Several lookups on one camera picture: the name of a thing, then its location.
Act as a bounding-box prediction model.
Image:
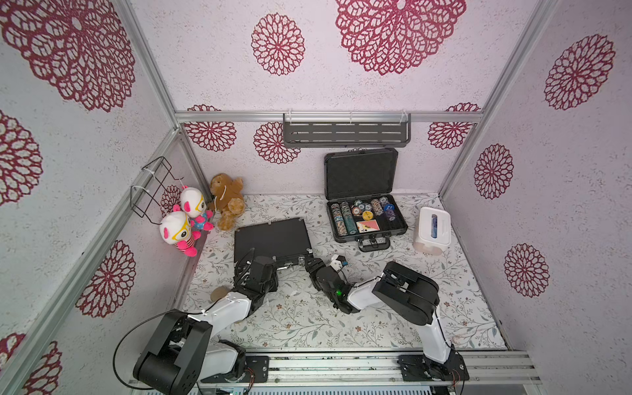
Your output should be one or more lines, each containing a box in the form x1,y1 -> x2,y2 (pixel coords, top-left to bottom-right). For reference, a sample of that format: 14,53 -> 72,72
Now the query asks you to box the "brown teddy bear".
209,173 -> 246,231

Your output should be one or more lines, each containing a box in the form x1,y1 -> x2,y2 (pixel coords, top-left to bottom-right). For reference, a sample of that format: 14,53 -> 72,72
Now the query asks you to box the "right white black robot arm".
305,255 -> 470,384

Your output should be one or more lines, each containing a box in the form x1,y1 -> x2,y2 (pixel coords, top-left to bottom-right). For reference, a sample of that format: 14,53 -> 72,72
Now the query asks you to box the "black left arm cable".
112,310 -> 169,391

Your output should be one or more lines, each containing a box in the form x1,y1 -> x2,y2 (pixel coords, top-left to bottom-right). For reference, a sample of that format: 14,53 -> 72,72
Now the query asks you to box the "white pink plush doll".
172,187 -> 214,231
159,211 -> 202,257

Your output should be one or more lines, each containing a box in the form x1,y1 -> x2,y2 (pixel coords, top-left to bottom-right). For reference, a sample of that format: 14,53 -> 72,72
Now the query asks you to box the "black wire basket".
128,156 -> 183,225

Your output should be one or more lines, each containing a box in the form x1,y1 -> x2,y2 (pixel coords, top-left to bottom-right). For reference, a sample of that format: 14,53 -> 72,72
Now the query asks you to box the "lower white pink plush doll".
159,211 -> 202,257

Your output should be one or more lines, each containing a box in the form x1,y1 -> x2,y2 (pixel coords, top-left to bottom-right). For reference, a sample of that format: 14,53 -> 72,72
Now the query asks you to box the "upper white pink plush doll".
172,187 -> 214,231

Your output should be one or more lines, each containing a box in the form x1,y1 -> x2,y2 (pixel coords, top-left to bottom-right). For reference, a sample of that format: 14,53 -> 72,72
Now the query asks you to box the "white tissue box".
413,207 -> 452,255

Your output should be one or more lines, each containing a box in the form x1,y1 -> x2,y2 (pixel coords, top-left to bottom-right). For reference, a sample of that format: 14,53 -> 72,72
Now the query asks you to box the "black textured poker case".
234,217 -> 314,269

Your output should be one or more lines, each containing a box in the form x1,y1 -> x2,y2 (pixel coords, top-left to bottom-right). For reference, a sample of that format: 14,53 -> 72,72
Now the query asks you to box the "grey wall shelf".
281,114 -> 411,148

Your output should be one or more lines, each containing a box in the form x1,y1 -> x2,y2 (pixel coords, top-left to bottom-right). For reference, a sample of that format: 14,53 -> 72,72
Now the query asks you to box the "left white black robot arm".
133,256 -> 278,394

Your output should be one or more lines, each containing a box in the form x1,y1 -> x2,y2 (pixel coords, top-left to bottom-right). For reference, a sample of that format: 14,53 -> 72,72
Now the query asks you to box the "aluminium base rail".
197,349 -> 544,391

